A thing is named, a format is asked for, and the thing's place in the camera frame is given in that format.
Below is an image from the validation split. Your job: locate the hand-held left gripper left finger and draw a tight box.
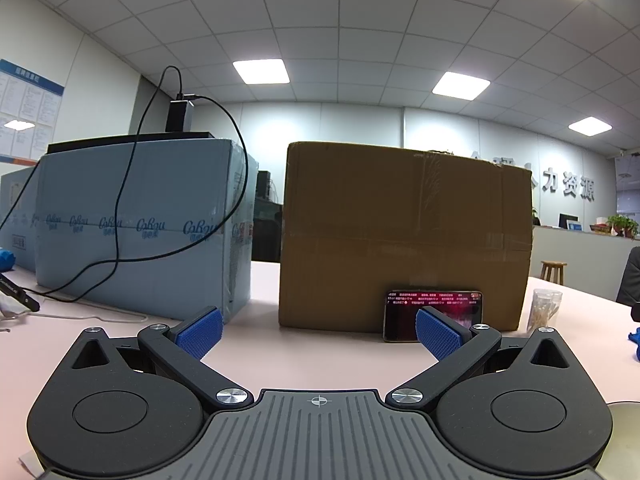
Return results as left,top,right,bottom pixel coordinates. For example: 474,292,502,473
70,306,254,407

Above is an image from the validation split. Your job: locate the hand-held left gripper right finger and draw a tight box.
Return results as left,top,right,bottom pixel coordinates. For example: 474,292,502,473
385,306,571,407

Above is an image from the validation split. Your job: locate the dark blue ceramic bowl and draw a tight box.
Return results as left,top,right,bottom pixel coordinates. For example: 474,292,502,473
606,400,640,480

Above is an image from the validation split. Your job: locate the black smartphone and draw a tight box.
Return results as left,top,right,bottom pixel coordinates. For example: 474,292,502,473
383,289,485,344

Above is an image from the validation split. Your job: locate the clear cotton swab container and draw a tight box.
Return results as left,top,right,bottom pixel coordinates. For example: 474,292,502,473
527,288,564,334

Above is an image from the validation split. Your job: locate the brown cardboard box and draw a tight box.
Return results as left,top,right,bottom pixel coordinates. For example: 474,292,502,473
277,141,534,334

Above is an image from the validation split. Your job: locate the wooden stool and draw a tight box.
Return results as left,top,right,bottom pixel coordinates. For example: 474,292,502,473
540,260,569,286

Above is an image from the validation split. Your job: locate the dark cabinet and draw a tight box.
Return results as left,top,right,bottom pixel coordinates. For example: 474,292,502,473
252,170,286,264

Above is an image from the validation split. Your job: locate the large pale blue carton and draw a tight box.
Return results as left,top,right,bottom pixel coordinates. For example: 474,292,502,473
34,137,261,324

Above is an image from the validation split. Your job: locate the grey reception counter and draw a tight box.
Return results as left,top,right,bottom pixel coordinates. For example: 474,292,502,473
529,224,640,304

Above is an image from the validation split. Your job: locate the black hand tool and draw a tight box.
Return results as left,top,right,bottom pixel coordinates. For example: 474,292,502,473
0,272,41,313

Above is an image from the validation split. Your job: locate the dark padded chair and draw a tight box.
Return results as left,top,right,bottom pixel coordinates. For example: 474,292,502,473
616,247,640,307

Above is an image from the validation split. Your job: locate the white tissue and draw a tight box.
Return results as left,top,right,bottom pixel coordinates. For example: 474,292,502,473
18,451,47,477

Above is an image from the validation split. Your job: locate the black power adapter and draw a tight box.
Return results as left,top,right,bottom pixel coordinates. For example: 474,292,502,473
166,93,196,134

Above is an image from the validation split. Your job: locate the ceiling light panel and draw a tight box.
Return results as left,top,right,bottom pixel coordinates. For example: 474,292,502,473
568,116,614,135
232,58,291,85
431,70,492,101

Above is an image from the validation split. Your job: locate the black cable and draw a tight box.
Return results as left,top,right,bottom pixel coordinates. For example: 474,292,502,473
32,94,251,291
32,65,185,298

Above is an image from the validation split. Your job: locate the grey wall lettering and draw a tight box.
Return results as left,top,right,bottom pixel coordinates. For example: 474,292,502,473
470,149,599,202

